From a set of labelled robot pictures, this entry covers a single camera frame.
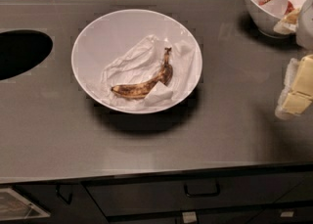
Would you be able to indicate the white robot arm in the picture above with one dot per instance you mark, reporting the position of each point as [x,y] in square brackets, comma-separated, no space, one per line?
[304,29]

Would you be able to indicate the small white right label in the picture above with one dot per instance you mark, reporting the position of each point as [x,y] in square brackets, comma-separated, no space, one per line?
[287,214]

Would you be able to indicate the dark round counter hole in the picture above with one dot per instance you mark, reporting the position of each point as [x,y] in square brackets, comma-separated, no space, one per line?
[21,50]

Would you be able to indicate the large white bowl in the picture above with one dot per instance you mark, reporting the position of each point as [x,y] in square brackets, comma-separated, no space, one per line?
[111,36]

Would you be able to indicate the black left cabinet handle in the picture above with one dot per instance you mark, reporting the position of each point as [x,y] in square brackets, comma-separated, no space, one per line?
[64,194]

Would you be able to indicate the framed glass panel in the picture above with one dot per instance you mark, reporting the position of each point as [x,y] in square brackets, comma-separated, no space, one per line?
[14,206]

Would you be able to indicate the dark drawer front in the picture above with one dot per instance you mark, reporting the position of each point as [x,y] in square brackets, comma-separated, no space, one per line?
[165,196]

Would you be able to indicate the brown spotted banana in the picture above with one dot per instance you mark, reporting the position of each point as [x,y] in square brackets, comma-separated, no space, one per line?
[141,90]

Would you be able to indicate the crumpled white paper in bowl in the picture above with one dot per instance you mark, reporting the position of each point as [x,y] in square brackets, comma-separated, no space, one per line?
[141,63]

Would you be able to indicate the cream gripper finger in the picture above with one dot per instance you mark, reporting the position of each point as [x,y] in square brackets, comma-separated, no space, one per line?
[297,95]
[287,25]

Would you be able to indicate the black drawer handle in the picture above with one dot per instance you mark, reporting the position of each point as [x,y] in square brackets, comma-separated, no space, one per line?
[202,189]

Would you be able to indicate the white drawer label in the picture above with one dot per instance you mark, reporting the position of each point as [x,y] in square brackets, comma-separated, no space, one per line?
[189,217]

